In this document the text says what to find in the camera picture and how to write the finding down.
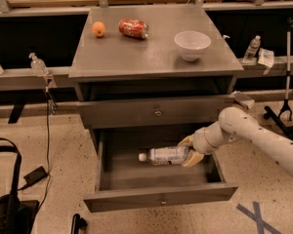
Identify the closed top drawer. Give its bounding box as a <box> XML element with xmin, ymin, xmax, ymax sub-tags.
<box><xmin>77</xmin><ymin>96</ymin><xmax>234</xmax><ymax>129</ymax></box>

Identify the black object at bottom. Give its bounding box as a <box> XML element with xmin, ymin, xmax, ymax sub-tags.
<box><xmin>70</xmin><ymin>214</ymin><xmax>88</xmax><ymax>234</ymax></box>

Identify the red soda can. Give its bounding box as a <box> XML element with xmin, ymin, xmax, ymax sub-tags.
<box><xmin>118</xmin><ymin>19</ymin><xmax>148</xmax><ymax>39</ymax></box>

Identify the clear pump sanitizer bottle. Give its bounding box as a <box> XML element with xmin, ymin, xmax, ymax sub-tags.
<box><xmin>28</xmin><ymin>53</ymin><xmax>49</xmax><ymax>77</ymax></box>

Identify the small grey box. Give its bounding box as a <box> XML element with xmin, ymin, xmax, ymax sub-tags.
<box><xmin>232</xmin><ymin>91</ymin><xmax>255</xmax><ymax>109</ymax></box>

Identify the open middle drawer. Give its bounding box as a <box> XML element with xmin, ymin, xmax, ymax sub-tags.
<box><xmin>84</xmin><ymin>124</ymin><xmax>238</xmax><ymax>213</ymax></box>

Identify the black bag with strap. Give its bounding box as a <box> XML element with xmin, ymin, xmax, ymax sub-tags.
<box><xmin>0</xmin><ymin>137</ymin><xmax>41</xmax><ymax>234</ymax></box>

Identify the black power cable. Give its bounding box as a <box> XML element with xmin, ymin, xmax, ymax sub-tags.
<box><xmin>17</xmin><ymin>85</ymin><xmax>58</xmax><ymax>213</ymax></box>

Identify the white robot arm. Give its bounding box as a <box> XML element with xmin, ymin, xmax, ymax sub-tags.
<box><xmin>179</xmin><ymin>107</ymin><xmax>293</xmax><ymax>177</ymax></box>

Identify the clear plastic water bottle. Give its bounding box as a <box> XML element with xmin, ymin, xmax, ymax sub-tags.
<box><xmin>138</xmin><ymin>146</ymin><xmax>189</xmax><ymax>166</ymax></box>

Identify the blue tape cross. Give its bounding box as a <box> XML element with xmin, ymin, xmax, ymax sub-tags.
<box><xmin>236</xmin><ymin>202</ymin><xmax>281</xmax><ymax>234</ymax></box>

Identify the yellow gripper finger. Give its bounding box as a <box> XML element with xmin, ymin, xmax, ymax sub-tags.
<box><xmin>178</xmin><ymin>136</ymin><xmax>193</xmax><ymax>146</ymax></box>
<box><xmin>182</xmin><ymin>149</ymin><xmax>204</xmax><ymax>168</ymax></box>

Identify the black tripod stand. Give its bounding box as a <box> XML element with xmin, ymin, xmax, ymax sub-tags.
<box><xmin>264</xmin><ymin>17</ymin><xmax>293</xmax><ymax>140</ymax></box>

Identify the white ceramic bowl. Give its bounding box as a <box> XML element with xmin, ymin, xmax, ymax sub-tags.
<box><xmin>174</xmin><ymin>31</ymin><xmax>211</xmax><ymax>61</ymax></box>

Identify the grey metal drawer cabinet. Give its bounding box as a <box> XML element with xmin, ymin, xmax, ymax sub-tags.
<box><xmin>67</xmin><ymin>4</ymin><xmax>244</xmax><ymax>214</ymax></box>

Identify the background water bottle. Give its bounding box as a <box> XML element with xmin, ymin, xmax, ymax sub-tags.
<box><xmin>242</xmin><ymin>35</ymin><xmax>261</xmax><ymax>62</ymax></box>

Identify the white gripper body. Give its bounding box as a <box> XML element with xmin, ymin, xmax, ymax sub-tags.
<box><xmin>192</xmin><ymin>126</ymin><xmax>223</xmax><ymax>155</ymax></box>

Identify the orange fruit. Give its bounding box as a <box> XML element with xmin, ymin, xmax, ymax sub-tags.
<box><xmin>91</xmin><ymin>21</ymin><xmax>105</xmax><ymax>38</ymax></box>

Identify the black power adapter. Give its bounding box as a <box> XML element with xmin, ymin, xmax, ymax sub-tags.
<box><xmin>23</xmin><ymin>166</ymin><xmax>48</xmax><ymax>185</ymax></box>

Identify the crumpled white paper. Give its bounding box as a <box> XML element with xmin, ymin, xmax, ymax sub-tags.
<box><xmin>258</xmin><ymin>48</ymin><xmax>274</xmax><ymax>67</ymax></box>

